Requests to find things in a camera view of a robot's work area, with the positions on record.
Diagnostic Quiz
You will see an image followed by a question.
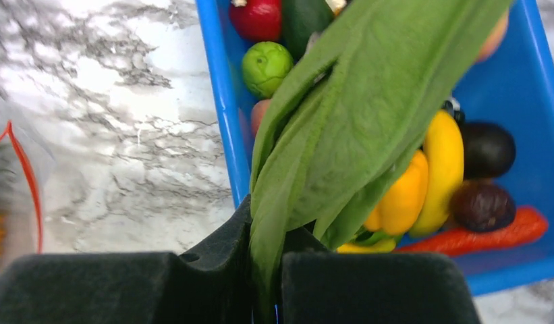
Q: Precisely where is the orange fake tomato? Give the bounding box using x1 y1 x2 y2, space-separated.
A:
251 99 271 136

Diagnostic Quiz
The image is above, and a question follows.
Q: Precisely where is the red fake pepper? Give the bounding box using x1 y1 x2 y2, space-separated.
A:
396 206 549 257

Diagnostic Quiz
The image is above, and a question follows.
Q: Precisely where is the clear zip top bag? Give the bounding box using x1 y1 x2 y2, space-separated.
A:
0 97 54 271

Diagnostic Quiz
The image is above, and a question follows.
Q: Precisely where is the yellow fake bell pepper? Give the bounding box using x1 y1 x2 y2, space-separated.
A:
363 150 428 236

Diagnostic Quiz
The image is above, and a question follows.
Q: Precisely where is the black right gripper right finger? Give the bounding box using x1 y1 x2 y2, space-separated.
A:
277 227 480 324

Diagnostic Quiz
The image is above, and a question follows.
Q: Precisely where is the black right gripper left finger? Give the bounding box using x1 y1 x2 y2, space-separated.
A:
0 194 255 324

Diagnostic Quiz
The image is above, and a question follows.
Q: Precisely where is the yellow banana in bin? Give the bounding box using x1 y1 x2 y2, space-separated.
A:
336 238 397 254

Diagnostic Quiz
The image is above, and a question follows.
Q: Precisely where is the blue plastic bin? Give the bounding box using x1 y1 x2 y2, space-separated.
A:
196 1 554 295

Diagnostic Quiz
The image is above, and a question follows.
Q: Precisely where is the red fake apple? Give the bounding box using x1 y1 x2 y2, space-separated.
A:
228 0 282 42

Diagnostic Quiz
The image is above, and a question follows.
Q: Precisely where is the green fake avocado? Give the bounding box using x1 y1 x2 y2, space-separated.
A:
281 0 335 61

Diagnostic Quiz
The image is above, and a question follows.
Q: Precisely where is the green fake leafy vegetable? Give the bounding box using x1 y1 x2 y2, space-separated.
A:
250 1 511 323

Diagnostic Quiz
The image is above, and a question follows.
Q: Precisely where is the dark fake eggplant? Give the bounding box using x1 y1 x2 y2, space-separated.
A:
449 180 516 233

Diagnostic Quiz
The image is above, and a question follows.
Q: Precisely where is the yellow fake banana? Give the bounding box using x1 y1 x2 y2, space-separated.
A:
408 110 464 238

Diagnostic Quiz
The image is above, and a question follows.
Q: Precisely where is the dark fake plum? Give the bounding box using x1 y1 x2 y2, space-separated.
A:
460 121 516 180

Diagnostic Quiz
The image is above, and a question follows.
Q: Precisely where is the green fake lime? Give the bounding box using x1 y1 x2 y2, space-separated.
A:
242 41 294 99

